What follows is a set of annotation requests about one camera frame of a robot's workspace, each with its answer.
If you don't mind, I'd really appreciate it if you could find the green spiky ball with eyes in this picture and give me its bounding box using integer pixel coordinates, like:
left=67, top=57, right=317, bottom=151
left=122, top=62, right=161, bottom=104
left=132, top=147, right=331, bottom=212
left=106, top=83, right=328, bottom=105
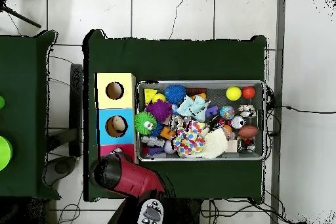
left=134, top=111, right=158, bottom=136

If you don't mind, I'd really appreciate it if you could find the colourful patterned cloth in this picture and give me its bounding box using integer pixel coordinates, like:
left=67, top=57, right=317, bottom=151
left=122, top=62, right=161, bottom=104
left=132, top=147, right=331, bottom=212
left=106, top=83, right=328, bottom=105
left=172, top=120, right=207, bottom=158

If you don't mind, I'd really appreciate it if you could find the cream white cloth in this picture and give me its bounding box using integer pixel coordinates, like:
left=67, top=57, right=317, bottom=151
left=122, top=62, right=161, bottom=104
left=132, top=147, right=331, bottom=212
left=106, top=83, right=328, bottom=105
left=195, top=127, right=229, bottom=160

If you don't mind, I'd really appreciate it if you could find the wooden box with three holes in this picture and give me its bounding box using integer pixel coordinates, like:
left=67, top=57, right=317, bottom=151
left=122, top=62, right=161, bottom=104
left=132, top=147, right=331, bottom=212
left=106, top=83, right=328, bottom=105
left=94, top=72, right=138, bottom=159

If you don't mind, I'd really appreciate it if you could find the shallow clear mesh bin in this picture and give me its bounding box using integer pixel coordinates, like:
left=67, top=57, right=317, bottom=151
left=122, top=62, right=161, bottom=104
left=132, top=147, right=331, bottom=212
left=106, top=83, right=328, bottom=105
left=136, top=79, right=266, bottom=162

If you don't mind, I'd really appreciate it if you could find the purple spiky toy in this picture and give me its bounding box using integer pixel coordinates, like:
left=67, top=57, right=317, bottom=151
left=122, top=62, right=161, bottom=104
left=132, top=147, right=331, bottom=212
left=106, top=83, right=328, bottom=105
left=144, top=99, right=173, bottom=123

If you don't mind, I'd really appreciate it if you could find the crushed silver drink can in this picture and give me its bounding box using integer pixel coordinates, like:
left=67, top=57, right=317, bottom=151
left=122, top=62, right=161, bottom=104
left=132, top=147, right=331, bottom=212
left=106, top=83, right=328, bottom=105
left=168, top=114, right=183, bottom=130

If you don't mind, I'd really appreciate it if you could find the blue spiky ball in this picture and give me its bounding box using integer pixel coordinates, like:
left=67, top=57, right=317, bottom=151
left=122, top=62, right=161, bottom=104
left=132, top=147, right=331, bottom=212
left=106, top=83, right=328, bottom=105
left=150, top=122, right=163, bottom=138
left=164, top=84, right=188, bottom=105

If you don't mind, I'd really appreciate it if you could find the light blue cloth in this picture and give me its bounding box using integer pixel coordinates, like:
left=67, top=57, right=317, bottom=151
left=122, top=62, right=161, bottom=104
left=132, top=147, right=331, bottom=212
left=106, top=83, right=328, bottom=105
left=176, top=95, right=211, bottom=123

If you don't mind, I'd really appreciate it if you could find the silver toy robot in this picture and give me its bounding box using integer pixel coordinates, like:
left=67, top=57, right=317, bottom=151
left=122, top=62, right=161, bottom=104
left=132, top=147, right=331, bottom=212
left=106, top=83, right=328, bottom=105
left=140, top=135, right=165, bottom=148

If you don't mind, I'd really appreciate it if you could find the yellow ball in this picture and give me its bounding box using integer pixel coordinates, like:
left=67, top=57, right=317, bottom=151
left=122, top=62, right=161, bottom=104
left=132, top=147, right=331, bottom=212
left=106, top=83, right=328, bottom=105
left=226, top=86, right=242, bottom=102

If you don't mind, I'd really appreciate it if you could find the dark green side tablecloth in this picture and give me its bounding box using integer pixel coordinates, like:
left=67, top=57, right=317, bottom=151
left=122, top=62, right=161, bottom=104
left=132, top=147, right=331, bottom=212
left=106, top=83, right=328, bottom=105
left=0, top=30, right=62, bottom=199

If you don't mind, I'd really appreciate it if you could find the lime green bowl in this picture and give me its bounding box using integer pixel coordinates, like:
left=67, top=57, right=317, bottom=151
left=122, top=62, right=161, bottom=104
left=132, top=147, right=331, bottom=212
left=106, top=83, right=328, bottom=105
left=0, top=135, right=13, bottom=171

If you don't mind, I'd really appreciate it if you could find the black tripod leg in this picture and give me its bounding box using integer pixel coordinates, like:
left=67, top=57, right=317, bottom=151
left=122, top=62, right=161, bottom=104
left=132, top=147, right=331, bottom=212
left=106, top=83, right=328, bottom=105
left=0, top=3, right=42, bottom=29

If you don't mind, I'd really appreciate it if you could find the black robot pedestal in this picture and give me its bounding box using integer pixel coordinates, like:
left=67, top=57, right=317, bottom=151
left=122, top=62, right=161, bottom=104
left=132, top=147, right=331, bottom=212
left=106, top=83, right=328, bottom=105
left=163, top=198, right=204, bottom=224

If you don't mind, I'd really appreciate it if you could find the black cable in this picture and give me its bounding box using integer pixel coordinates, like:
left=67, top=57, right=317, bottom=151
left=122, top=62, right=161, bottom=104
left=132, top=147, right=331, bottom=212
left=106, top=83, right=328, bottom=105
left=270, top=104, right=336, bottom=115

